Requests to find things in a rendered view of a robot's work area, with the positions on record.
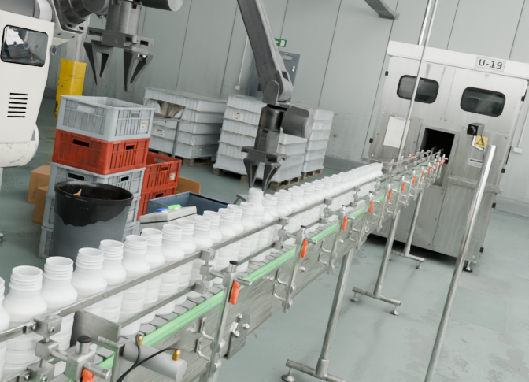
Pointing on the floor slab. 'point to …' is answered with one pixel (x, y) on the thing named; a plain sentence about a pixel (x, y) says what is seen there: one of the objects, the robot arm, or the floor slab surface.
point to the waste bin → (87, 216)
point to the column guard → (69, 80)
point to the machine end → (449, 138)
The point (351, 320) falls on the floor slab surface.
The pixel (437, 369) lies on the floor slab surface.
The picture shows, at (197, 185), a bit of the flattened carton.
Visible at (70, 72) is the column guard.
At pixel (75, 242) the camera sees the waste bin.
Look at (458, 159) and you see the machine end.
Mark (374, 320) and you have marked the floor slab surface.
